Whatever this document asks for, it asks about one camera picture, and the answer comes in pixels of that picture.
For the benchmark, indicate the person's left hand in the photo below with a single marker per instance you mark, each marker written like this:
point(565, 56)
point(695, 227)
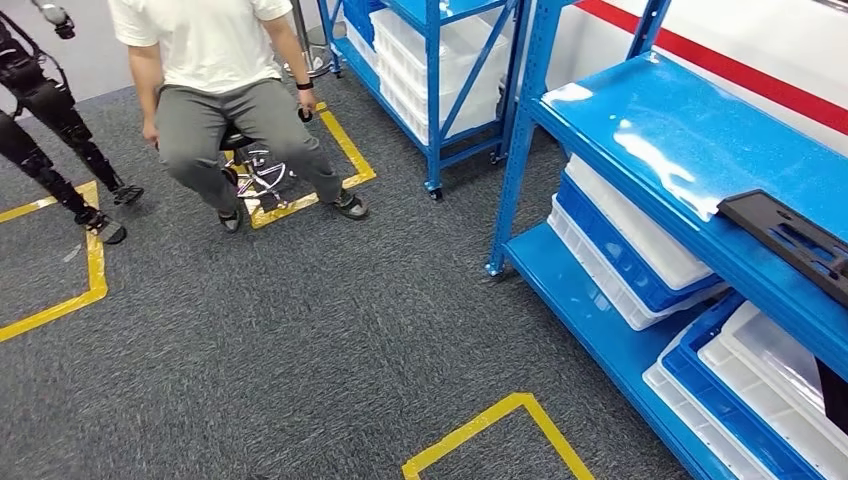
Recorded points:
point(306, 102)

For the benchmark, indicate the person's right hand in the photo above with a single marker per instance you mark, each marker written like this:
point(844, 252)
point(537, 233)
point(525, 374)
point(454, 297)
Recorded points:
point(151, 134)

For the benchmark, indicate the black plastic plate bracket part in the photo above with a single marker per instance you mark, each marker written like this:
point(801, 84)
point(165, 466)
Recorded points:
point(748, 208)

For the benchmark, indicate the person's right forearm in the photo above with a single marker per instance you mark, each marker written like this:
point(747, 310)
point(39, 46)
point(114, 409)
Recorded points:
point(149, 102)

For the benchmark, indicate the person's left forearm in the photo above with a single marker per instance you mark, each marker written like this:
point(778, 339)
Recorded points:
point(297, 63)

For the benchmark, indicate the blue metal shelf rack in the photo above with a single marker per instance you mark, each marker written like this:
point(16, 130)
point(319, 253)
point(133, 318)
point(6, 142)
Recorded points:
point(696, 132)
point(434, 99)

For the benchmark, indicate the black wristwatch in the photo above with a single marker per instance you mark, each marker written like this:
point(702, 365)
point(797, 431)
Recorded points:
point(305, 85)

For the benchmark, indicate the yellow floor tape square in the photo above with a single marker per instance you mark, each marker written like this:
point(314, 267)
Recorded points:
point(98, 265)
point(350, 144)

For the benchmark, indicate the black round stool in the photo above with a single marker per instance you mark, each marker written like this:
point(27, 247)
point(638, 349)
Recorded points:
point(232, 138)

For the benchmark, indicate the blue plastic crate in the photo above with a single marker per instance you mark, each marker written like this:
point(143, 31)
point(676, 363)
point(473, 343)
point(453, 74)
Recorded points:
point(361, 16)
point(609, 252)
point(715, 397)

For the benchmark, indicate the black humanoid robot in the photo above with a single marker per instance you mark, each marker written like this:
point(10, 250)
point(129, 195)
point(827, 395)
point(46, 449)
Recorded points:
point(46, 106)

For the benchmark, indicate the person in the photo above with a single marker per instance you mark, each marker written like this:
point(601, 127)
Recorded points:
point(212, 40)

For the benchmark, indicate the grey tape scrap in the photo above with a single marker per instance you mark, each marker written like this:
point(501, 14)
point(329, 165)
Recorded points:
point(71, 254)

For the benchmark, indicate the red barrier belt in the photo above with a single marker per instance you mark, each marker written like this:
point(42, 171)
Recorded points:
point(729, 69)

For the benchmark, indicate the white car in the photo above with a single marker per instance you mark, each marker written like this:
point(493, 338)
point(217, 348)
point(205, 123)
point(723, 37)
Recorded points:
point(762, 33)

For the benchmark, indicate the steel stanchion post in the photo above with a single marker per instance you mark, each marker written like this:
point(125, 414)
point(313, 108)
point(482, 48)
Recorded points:
point(318, 56)

